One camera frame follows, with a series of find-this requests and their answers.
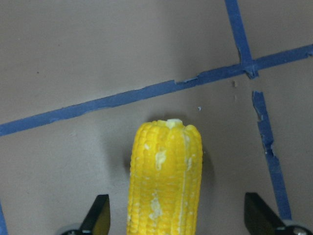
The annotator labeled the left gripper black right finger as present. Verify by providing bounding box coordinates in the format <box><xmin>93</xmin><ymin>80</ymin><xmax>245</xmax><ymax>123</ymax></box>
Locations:
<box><xmin>244</xmin><ymin>192</ymin><xmax>313</xmax><ymax>235</ymax></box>

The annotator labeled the yellow corn cob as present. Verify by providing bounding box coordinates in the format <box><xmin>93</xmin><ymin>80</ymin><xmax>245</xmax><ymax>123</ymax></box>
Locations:
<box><xmin>126</xmin><ymin>119</ymin><xmax>203</xmax><ymax>235</ymax></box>

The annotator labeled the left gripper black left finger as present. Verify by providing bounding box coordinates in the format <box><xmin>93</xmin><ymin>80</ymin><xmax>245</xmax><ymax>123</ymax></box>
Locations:
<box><xmin>58</xmin><ymin>194</ymin><xmax>110</xmax><ymax>235</ymax></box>

